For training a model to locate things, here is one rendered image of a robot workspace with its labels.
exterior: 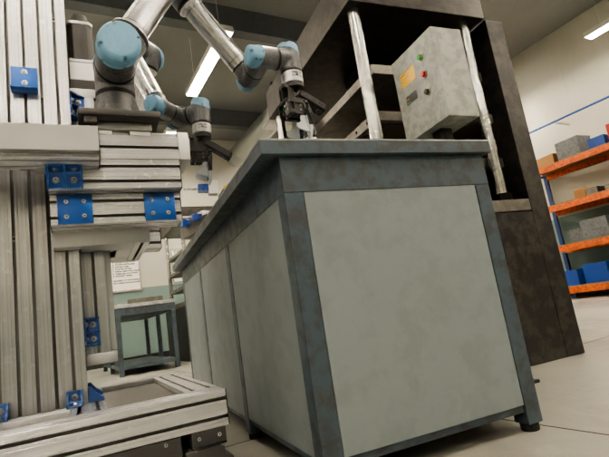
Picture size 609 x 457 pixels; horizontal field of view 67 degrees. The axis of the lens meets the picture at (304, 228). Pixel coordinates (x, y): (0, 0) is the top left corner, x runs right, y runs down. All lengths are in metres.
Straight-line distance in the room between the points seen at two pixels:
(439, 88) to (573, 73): 6.89
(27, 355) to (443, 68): 1.78
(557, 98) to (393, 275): 7.88
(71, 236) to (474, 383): 1.19
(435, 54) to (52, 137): 1.46
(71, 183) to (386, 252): 0.87
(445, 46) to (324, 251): 1.27
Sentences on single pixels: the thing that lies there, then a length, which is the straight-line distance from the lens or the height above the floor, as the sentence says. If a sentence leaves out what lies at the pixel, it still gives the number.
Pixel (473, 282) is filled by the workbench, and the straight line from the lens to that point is 1.32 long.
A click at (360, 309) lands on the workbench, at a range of 1.11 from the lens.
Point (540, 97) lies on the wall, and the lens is 9.08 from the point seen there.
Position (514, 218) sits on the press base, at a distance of 2.48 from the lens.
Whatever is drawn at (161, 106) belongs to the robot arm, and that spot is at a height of 1.24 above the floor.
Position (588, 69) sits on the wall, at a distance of 8.74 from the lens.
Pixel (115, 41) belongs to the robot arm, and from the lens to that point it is 1.46.
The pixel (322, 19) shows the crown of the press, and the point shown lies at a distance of 2.70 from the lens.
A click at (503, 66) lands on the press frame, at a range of 2.83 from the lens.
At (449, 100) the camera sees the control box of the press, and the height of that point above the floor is 1.14.
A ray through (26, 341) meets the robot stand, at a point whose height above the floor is 0.43.
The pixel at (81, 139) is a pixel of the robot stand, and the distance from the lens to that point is 1.34.
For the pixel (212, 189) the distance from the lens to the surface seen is 1.85.
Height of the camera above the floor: 0.39
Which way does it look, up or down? 10 degrees up
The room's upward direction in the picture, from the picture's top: 9 degrees counter-clockwise
